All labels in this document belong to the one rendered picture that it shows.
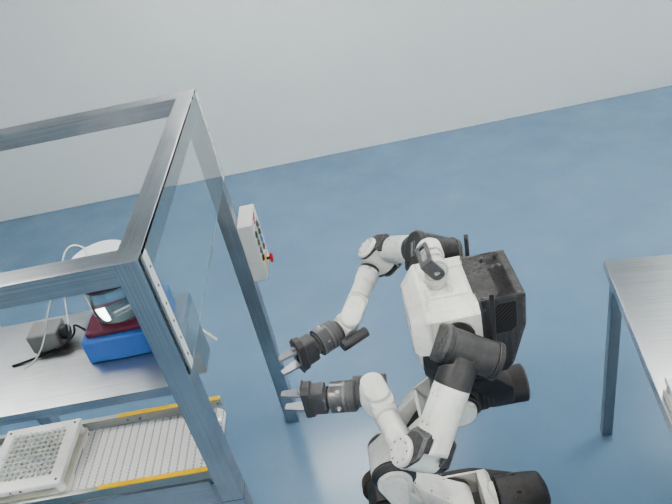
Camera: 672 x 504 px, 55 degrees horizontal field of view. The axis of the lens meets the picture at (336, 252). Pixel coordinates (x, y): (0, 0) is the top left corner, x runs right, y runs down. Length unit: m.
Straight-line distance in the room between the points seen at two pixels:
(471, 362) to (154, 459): 1.05
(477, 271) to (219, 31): 3.66
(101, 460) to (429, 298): 1.15
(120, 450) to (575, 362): 2.08
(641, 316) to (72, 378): 1.67
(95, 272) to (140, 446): 0.86
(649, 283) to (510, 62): 3.31
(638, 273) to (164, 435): 1.65
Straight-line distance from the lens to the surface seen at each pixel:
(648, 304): 2.30
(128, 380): 1.74
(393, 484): 2.16
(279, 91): 5.21
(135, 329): 1.76
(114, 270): 1.46
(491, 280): 1.74
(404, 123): 5.40
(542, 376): 3.24
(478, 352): 1.58
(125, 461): 2.19
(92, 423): 2.32
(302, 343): 1.97
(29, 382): 1.90
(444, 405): 1.58
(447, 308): 1.67
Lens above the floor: 2.35
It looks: 34 degrees down
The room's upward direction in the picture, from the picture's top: 13 degrees counter-clockwise
